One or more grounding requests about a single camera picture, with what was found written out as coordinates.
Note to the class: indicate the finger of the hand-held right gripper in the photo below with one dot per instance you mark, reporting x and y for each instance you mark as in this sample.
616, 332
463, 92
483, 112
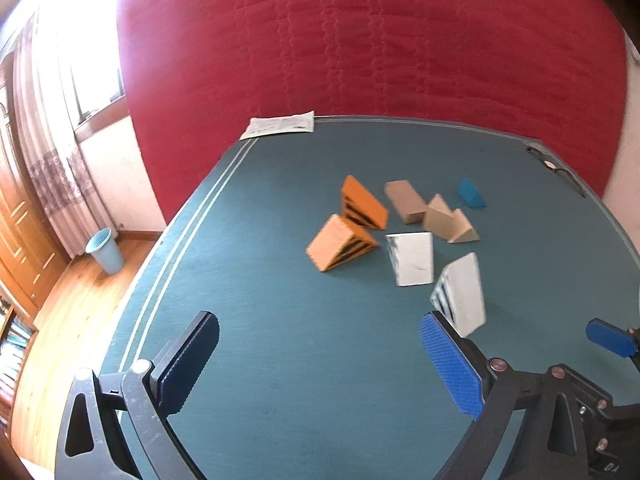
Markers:
610, 337
620, 435

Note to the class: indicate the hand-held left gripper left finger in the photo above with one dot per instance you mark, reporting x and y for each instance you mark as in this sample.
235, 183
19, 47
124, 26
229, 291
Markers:
190, 355

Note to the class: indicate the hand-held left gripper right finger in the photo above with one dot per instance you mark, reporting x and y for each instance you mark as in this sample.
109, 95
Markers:
452, 365

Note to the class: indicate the white striped wedge block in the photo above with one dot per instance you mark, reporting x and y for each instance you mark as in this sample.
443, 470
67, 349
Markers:
465, 292
414, 260

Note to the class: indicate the beige wooden triangle block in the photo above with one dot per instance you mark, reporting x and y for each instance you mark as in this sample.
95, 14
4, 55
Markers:
437, 217
462, 230

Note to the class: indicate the orange striped wedge block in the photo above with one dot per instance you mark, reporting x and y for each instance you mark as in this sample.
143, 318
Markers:
332, 245
362, 197

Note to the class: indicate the beige rectangular wooden block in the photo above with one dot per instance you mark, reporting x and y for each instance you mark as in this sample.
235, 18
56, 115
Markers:
404, 199

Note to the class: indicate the light blue waste bin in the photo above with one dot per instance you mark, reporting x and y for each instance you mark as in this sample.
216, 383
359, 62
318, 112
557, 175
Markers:
106, 255

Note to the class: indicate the blue wedge block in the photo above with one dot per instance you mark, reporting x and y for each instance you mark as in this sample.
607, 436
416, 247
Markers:
471, 194

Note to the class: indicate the bookshelf with books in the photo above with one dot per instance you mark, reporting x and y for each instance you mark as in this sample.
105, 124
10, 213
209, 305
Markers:
12, 350

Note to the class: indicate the black wristwatch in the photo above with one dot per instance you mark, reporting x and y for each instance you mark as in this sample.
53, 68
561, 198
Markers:
550, 165

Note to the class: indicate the wooden door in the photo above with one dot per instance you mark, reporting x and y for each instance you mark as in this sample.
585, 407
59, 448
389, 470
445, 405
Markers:
20, 220

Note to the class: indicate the patterned window curtain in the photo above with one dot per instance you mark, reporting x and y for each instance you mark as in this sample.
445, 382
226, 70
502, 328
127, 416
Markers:
55, 170

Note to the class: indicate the white paper sheet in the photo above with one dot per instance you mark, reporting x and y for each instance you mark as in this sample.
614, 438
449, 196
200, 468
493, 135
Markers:
280, 124

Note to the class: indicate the window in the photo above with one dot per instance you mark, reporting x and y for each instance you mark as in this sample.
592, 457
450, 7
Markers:
95, 60

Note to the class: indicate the red quilted blanket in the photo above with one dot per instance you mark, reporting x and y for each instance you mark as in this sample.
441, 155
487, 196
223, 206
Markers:
350, 35

